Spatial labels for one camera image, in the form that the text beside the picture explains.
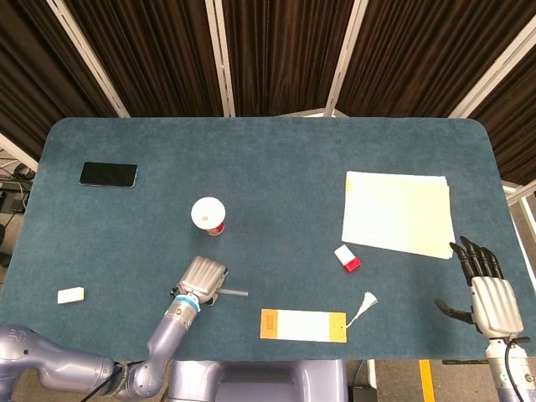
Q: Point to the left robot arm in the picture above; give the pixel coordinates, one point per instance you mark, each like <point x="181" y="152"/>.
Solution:
<point x="167" y="335"/>

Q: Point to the small white eraser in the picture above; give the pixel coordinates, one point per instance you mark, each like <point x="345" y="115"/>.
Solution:
<point x="71" y="295"/>

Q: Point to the lavender robot torso base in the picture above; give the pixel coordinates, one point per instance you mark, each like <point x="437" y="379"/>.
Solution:
<point x="255" y="381"/>

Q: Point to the spiral notepad pale yellow paper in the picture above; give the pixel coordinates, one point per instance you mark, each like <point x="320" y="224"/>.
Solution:
<point x="398" y="209"/>

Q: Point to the clear plastic tube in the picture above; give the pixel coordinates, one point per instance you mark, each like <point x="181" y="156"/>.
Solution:
<point x="236" y="292"/>

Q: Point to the white and red eraser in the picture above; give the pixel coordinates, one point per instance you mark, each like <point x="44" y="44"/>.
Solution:
<point x="346" y="256"/>

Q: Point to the black smartphone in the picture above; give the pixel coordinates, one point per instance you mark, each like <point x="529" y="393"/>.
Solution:
<point x="109" y="174"/>

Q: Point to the red paper cup white lid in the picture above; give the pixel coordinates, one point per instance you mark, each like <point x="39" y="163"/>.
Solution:
<point x="207" y="213"/>

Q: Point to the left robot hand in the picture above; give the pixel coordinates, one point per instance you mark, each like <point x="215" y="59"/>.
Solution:
<point x="203" y="276"/>

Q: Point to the orange and white bookmark card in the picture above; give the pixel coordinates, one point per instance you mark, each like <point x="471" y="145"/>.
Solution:
<point x="303" y="326"/>

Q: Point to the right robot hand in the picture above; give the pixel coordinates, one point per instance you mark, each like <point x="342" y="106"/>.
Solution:
<point x="498" y="305"/>

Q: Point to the dark curtain partition panel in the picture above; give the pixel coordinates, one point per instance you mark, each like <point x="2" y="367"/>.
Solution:
<point x="515" y="125"/>
<point x="419" y="54"/>
<point x="33" y="63"/>
<point x="285" y="54"/>
<point x="159" y="54"/>

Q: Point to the white bookmark tassel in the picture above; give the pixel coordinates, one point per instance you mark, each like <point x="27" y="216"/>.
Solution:
<point x="369" y="300"/>

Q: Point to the small black box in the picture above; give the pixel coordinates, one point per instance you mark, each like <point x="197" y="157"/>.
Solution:
<point x="362" y="394"/>

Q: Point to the blue felt table cover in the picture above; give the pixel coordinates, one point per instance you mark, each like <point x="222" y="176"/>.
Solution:
<point x="272" y="167"/>

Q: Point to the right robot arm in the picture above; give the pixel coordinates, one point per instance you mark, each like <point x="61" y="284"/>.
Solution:
<point x="517" y="377"/>

